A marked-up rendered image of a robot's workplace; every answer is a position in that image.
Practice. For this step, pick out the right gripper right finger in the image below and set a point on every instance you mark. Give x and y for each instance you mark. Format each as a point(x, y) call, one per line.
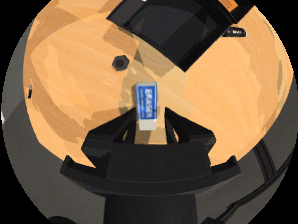
point(186, 130)

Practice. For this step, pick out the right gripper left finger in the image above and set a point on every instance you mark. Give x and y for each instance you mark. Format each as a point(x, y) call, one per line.
point(115, 129)

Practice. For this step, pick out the dark grey hex nut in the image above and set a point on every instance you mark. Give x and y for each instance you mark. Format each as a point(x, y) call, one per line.
point(120, 62)

